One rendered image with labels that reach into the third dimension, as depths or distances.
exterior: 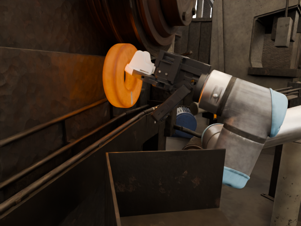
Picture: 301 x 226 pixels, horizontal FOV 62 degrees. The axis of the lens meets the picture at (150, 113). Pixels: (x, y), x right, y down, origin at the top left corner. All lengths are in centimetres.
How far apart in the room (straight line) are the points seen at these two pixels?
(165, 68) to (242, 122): 20
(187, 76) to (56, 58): 28
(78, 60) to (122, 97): 14
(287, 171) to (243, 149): 94
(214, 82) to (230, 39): 300
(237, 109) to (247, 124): 4
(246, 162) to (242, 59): 295
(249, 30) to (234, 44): 23
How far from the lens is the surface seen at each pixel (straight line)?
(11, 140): 49
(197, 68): 57
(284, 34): 316
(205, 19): 501
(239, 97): 52
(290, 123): 71
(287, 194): 150
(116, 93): 57
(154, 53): 80
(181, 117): 287
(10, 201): 41
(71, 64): 60
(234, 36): 351
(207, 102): 53
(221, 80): 53
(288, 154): 143
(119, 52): 58
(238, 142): 53
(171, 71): 55
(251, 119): 52
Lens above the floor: 86
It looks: 11 degrees down
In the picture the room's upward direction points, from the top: 3 degrees clockwise
